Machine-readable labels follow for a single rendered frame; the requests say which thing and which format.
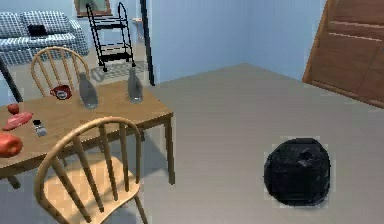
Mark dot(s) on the grey glass bottle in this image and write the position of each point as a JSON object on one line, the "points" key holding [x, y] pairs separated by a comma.
{"points": [[88, 93], [135, 88]]}

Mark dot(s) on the wooden spindle-back chair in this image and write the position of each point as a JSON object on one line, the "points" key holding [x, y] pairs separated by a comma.
{"points": [[50, 66], [110, 173]]}

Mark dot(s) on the black metal shelf cart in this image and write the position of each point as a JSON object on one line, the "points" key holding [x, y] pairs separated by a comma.
{"points": [[111, 40]]}

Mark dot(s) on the wooden dining table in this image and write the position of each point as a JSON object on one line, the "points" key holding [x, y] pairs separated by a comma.
{"points": [[66, 116]]}

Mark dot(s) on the red mug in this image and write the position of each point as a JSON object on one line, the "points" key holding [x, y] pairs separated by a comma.
{"points": [[62, 92]]}

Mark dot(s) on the small black-capped shaker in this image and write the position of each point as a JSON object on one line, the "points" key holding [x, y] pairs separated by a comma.
{"points": [[40, 128]]}

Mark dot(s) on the brown wooden door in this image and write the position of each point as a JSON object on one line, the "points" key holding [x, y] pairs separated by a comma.
{"points": [[350, 56]]}

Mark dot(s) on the checkered blue-white sofa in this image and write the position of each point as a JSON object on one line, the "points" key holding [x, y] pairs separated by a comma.
{"points": [[40, 36]]}

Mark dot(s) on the pink flat food piece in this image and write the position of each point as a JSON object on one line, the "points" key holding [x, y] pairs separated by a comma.
{"points": [[17, 120]]}

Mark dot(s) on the small red apple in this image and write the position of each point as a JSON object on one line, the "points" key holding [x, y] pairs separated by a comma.
{"points": [[13, 108]]}

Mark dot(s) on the large red tomato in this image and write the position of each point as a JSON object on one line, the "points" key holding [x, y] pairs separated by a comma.
{"points": [[9, 145]]}

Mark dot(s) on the black door frame post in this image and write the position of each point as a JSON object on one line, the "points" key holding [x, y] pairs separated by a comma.
{"points": [[147, 43]]}

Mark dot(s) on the framed wall picture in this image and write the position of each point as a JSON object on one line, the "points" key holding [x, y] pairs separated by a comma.
{"points": [[93, 7]]}

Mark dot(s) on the black slanted post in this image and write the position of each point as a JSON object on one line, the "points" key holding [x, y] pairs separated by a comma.
{"points": [[10, 81]]}

